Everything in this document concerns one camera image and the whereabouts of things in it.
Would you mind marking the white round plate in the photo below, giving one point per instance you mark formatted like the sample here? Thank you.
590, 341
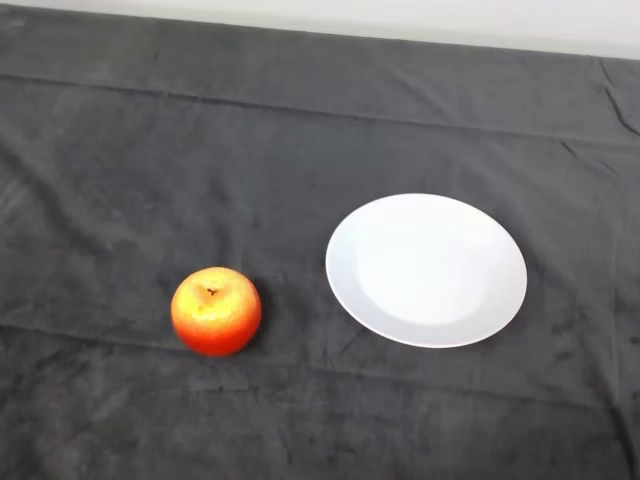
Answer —
425, 270

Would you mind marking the red yellow apple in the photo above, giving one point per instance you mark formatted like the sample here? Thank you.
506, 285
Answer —
215, 325

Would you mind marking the black cloth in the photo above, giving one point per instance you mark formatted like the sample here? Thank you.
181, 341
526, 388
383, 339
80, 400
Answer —
300, 150

